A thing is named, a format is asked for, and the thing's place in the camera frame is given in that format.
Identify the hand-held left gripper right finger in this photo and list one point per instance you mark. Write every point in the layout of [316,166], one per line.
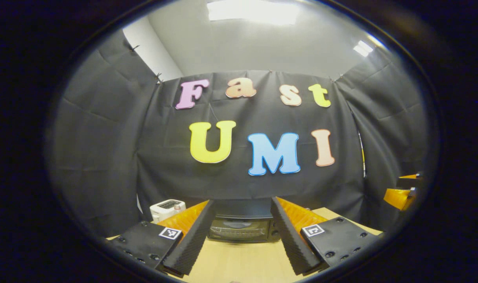
[292,239]

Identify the large ceiling light panel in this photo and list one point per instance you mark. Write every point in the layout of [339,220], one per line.
[254,11]

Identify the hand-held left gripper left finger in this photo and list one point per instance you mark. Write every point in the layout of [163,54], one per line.
[191,239]

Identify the black electric oven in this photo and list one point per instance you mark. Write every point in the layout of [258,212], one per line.
[242,208]

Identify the white kitchen scale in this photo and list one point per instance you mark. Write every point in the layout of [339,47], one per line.
[162,210]

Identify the black backdrop cloth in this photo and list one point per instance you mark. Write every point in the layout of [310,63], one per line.
[124,157]

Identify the small ceiling light panel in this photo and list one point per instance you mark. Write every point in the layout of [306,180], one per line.
[363,48]

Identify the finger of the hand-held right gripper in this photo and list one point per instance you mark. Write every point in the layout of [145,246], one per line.
[398,198]
[410,181]

